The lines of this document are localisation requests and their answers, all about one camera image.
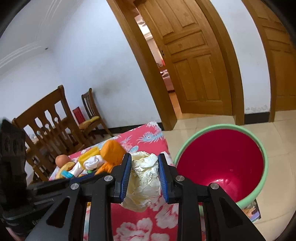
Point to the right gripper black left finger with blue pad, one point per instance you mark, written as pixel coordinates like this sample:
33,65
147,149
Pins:
120,175

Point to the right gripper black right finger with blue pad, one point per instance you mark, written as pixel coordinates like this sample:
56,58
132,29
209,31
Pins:
177,189

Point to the white tissue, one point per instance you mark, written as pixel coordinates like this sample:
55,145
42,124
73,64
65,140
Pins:
85,167

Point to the white paper ball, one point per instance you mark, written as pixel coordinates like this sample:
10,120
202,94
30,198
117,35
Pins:
144,186

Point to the orange snack wrapper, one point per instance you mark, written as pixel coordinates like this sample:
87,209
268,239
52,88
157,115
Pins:
112,153

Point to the blue wrapper piece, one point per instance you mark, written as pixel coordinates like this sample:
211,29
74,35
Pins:
66,174

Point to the yellow foam fruit net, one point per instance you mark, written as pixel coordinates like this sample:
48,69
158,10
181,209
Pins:
89,153

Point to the red apple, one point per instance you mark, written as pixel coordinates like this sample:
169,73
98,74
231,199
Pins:
61,160

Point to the red green plastic bin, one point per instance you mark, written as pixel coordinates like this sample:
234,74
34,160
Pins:
229,155

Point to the wooden chair yellow cushion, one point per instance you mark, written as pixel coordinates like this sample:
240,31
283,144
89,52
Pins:
95,118

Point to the large wooden dining chair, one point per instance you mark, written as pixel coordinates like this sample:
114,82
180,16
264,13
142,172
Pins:
56,132

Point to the open wooden door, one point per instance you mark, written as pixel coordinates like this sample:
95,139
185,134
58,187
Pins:
191,53

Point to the closed wooden door right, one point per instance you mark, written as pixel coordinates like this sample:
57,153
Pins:
280,55

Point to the red box by wall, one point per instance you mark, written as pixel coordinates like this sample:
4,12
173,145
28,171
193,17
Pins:
79,115

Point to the wooden door frame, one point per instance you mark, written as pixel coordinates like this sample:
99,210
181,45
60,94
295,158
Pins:
124,12

